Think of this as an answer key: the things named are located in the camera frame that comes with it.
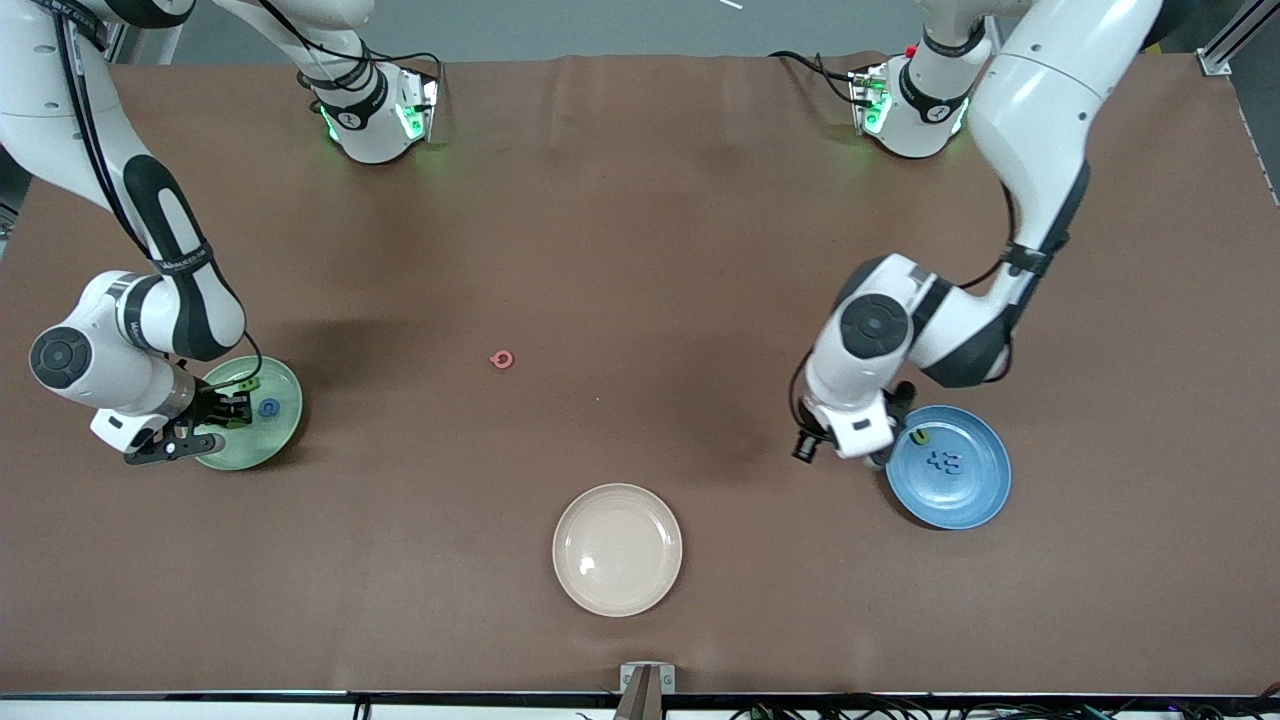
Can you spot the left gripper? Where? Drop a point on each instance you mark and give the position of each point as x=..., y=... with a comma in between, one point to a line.
x=903, y=396

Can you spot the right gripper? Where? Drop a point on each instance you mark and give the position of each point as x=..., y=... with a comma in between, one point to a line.
x=208, y=405

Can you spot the blue plus sign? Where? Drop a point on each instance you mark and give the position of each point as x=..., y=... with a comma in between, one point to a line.
x=937, y=462

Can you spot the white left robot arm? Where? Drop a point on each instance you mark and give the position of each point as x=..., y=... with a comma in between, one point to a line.
x=1040, y=100

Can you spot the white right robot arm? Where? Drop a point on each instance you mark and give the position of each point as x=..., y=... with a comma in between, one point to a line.
x=40, y=120

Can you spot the green plate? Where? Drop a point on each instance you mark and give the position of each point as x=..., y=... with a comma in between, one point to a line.
x=270, y=440

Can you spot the blue plate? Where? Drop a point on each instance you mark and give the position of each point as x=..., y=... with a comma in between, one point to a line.
x=960, y=500

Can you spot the beige plate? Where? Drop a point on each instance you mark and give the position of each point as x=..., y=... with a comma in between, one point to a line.
x=617, y=550

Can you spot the brown table cover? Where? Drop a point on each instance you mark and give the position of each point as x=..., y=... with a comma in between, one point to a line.
x=640, y=250

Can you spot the red letter Q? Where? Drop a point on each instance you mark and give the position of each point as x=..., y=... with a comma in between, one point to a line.
x=494, y=359

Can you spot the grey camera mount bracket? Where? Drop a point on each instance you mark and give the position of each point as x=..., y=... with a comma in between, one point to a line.
x=630, y=680

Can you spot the aluminium frame post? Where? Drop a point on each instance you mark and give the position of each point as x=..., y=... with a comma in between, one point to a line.
x=125, y=45
x=1212, y=62

